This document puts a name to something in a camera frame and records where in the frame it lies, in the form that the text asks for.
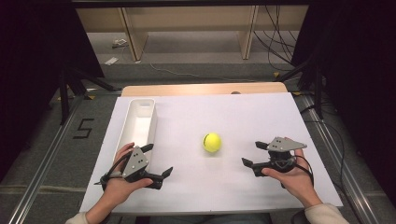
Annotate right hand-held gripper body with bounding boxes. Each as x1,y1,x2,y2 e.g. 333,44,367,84
252,136,308,177

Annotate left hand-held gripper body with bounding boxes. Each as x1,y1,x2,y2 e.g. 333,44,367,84
120,146,164,190

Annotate white rectangular plastic bin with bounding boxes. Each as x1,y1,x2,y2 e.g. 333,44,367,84
113,98,159,172

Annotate yellow tennis ball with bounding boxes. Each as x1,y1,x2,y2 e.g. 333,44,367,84
203,133,222,153

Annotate person's left hand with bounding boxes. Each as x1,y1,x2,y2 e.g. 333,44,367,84
103,142,154,203

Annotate person's right hand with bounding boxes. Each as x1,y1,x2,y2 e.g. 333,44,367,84
261,148,323,208

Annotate white table cover board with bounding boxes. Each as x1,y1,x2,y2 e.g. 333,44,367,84
78,92,344,216

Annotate black metal stand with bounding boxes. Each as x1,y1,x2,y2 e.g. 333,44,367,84
274,52,325,120

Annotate black chair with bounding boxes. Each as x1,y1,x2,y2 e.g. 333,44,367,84
290,208,311,224

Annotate black tripod stand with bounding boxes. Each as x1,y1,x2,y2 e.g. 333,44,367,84
57,65,123,126

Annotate small white floor item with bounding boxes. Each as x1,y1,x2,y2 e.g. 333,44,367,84
111,38,129,49

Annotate black curtain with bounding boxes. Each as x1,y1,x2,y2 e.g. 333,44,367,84
0,0,106,183
290,0,396,206

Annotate light wooden desk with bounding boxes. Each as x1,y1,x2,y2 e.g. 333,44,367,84
75,5,310,63

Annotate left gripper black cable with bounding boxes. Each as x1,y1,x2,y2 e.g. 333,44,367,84
93,151,134,191

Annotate metal floor rail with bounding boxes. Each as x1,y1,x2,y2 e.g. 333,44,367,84
7,92,86,224
299,93,383,224

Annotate black floor cable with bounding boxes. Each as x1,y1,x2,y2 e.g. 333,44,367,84
302,104,359,218

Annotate white floor cable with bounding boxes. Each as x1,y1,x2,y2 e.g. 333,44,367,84
148,63,257,84

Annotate bundle of black cables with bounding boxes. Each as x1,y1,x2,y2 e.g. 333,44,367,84
252,5,297,73

